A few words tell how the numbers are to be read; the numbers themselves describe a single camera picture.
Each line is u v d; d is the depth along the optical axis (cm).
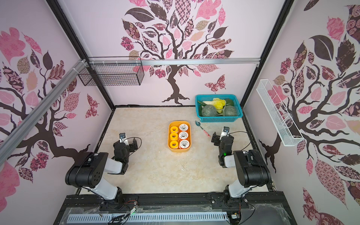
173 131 100
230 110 103
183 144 92
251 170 46
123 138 79
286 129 74
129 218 69
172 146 92
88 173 46
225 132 80
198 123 107
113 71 95
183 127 101
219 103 110
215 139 85
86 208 73
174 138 97
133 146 87
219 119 103
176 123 104
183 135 97
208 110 101
